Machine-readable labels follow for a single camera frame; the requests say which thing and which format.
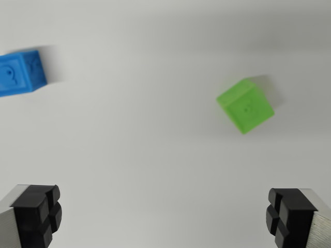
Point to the blue embossed toy cube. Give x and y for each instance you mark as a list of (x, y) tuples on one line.
[(20, 73)]

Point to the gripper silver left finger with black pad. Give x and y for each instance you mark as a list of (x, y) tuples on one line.
[(28, 217)]

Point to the green embossed toy cube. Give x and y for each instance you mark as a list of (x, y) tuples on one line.
[(245, 107)]

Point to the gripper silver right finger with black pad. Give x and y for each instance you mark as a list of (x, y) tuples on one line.
[(297, 219)]

